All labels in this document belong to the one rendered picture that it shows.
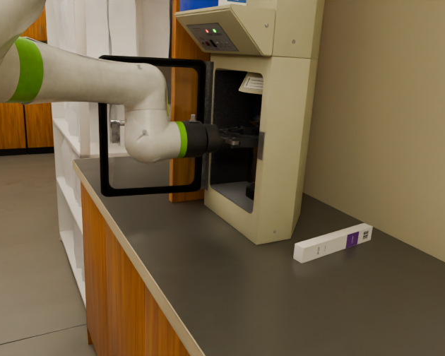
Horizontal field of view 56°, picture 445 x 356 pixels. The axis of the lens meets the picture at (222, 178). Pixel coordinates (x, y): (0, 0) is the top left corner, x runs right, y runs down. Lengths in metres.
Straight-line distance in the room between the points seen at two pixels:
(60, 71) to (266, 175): 0.53
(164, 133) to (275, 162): 0.28
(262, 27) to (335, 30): 0.55
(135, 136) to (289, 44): 0.41
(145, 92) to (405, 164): 0.74
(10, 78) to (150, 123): 0.34
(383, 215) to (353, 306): 0.49
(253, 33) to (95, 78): 0.35
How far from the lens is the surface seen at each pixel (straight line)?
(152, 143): 0.98
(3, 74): 0.76
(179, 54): 1.29
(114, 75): 0.92
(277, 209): 1.10
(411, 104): 1.26
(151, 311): 1.10
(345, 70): 1.44
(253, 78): 1.11
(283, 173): 1.07
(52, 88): 0.82
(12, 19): 0.59
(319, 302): 0.90
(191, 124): 1.05
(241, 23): 0.96
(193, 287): 0.91
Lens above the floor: 1.41
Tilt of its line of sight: 17 degrees down
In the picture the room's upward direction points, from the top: 3 degrees clockwise
